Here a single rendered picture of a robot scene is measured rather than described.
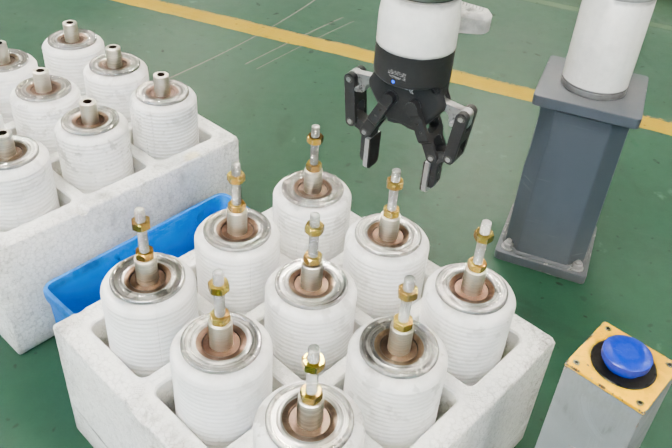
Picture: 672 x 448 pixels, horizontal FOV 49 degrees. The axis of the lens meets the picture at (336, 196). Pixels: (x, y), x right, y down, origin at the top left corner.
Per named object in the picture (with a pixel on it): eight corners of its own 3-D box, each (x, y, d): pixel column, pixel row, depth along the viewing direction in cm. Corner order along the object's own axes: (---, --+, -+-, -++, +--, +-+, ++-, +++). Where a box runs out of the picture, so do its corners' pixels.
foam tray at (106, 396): (306, 280, 113) (311, 184, 102) (523, 438, 92) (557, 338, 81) (76, 428, 89) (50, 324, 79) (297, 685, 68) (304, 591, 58)
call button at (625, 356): (610, 342, 64) (617, 325, 62) (654, 368, 62) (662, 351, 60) (588, 366, 61) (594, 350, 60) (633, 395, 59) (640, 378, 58)
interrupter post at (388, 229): (401, 235, 84) (405, 212, 82) (393, 247, 82) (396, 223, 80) (382, 228, 84) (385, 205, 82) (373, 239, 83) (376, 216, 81)
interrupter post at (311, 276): (310, 297, 75) (312, 273, 73) (294, 285, 76) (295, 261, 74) (327, 286, 76) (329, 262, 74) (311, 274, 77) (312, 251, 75)
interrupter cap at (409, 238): (431, 230, 85) (432, 226, 84) (405, 268, 79) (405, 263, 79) (372, 209, 87) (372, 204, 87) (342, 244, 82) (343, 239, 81)
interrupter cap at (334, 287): (310, 324, 72) (310, 318, 71) (259, 284, 76) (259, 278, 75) (362, 288, 76) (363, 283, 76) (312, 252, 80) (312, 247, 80)
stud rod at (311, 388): (317, 405, 62) (321, 344, 57) (314, 415, 61) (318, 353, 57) (306, 403, 62) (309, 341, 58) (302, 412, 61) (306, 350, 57)
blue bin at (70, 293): (224, 250, 117) (222, 189, 110) (272, 284, 112) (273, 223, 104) (53, 351, 99) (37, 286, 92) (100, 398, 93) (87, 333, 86)
